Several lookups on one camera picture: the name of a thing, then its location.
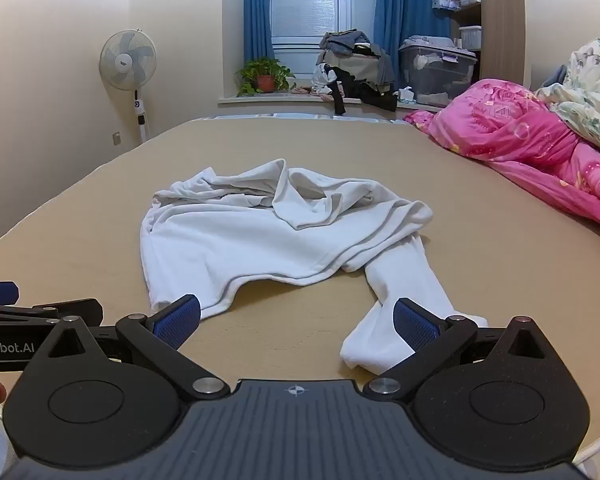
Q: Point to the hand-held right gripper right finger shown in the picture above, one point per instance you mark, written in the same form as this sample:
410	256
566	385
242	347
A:
414	327

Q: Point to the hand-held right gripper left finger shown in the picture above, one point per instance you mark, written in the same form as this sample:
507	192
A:
177	321

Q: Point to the white cotton garment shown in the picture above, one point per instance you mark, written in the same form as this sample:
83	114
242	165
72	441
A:
240	240

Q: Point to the pile of dark clothes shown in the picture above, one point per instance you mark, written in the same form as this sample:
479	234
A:
355	67

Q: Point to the pink floral quilt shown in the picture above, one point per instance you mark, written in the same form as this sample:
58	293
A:
505	125

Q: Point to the tissue box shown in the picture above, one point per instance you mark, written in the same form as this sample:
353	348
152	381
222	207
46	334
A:
405	96

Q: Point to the clear plastic storage box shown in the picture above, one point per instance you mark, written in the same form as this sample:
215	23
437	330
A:
437	75

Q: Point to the white standing fan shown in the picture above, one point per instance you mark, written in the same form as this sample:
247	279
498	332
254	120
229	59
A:
127	57

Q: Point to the potted green plant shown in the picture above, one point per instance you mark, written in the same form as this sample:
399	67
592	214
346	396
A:
265	74

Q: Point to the white floral quilt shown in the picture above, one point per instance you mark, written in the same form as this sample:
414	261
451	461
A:
595	85

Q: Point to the wooden shelf unit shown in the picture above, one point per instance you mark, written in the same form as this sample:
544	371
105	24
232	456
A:
502	20

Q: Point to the blue curtain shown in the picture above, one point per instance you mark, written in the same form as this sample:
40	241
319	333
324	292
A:
410	0
257	10

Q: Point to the wall outlet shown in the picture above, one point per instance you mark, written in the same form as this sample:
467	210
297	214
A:
115	138

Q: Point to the white frame window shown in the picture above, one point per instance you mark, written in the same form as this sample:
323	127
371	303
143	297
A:
305	5

